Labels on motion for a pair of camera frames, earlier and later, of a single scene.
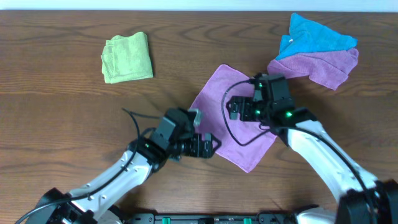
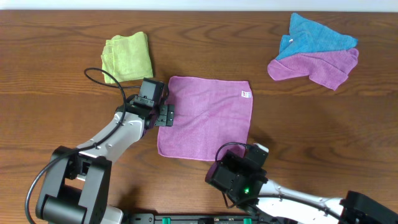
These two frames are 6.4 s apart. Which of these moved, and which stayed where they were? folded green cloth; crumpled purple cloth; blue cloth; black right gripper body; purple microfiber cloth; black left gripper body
Moved: black left gripper body; black right gripper body; purple microfiber cloth
Stayed: folded green cloth; crumpled purple cloth; blue cloth
